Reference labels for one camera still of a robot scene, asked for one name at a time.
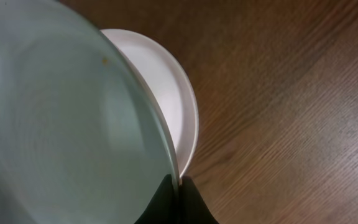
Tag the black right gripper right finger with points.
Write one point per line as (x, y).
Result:
(193, 209)

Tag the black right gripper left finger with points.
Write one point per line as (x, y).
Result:
(161, 209)

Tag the pink plate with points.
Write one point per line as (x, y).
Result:
(170, 86)

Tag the light blue plate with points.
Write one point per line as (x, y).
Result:
(82, 139)

